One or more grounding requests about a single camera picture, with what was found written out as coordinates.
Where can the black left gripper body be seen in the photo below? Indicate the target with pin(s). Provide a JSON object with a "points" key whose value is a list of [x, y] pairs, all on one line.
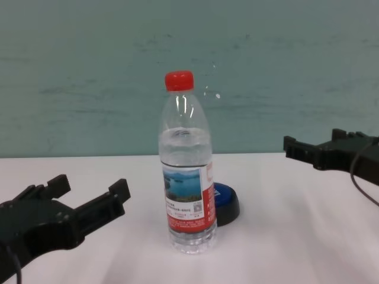
{"points": [[35, 225]]}

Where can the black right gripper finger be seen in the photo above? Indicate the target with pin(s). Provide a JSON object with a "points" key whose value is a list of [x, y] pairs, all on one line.
{"points": [[349, 136], [299, 151]]}

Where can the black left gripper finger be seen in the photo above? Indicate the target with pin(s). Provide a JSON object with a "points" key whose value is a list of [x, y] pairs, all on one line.
{"points": [[53, 187], [103, 207]]}

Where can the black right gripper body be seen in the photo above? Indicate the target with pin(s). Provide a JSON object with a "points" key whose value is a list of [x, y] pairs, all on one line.
{"points": [[337, 156]]}

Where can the blue push button black base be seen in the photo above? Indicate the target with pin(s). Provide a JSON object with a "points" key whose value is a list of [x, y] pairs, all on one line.
{"points": [[226, 204]]}

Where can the clear water bottle red cap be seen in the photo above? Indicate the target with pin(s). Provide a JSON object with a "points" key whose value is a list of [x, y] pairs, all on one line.
{"points": [[185, 183]]}

